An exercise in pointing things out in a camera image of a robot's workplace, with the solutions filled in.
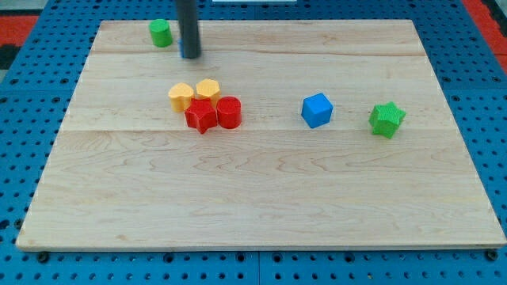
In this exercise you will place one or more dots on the red cylinder block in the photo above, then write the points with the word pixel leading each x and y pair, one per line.
pixel 229 112

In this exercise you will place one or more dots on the yellow hexagon block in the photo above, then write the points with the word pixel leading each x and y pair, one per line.
pixel 209 89

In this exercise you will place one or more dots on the red star block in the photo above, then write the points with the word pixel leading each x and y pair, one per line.
pixel 201 115

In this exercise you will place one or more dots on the blue block behind rod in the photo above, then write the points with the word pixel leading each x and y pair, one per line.
pixel 181 48

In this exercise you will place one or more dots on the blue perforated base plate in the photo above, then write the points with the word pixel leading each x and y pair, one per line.
pixel 38 86

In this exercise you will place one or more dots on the green cylinder block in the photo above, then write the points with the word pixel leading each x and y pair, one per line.
pixel 160 33

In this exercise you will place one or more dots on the green star block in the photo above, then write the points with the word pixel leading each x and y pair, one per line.
pixel 385 119

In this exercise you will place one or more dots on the blue cube block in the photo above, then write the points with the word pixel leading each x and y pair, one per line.
pixel 316 110

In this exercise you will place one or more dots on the light wooden board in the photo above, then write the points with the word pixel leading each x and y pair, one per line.
pixel 126 173

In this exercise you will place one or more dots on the yellow heart block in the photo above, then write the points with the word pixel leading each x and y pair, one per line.
pixel 181 95

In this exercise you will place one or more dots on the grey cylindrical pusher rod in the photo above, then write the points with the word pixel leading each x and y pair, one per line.
pixel 187 17

